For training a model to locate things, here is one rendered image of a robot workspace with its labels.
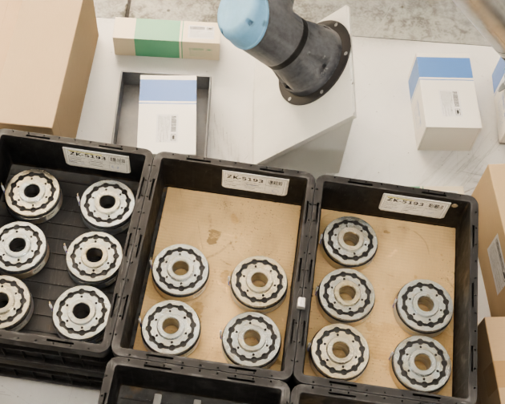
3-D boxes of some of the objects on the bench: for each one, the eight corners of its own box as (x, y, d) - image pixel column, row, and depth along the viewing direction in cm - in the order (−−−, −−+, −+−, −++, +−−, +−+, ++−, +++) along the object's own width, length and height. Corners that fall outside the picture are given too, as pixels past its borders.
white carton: (143, 99, 193) (140, 74, 186) (196, 100, 194) (196, 75, 186) (139, 176, 184) (136, 153, 176) (195, 177, 184) (195, 154, 176)
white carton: (407, 77, 201) (415, 52, 193) (458, 78, 202) (469, 54, 194) (417, 150, 191) (426, 127, 183) (470, 151, 192) (482, 127, 184)
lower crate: (18, 189, 181) (7, 158, 171) (159, 209, 180) (157, 179, 170) (-40, 372, 161) (-56, 350, 151) (119, 396, 161) (114, 375, 150)
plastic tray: (123, 83, 196) (120, 70, 191) (211, 89, 196) (212, 75, 192) (108, 187, 182) (107, 175, 178) (204, 191, 183) (204, 179, 179)
